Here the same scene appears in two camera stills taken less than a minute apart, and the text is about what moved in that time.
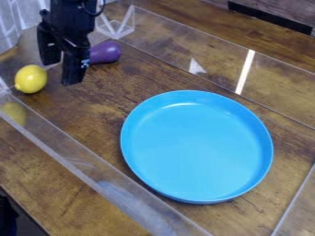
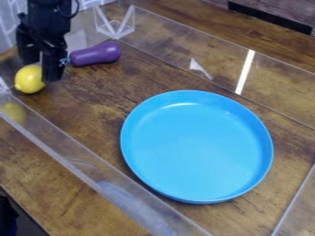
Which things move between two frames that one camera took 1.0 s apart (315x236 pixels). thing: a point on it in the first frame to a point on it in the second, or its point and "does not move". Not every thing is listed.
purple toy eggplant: (104, 52) does not move
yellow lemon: (31, 78) does not move
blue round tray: (196, 147) does not move
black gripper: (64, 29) to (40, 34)
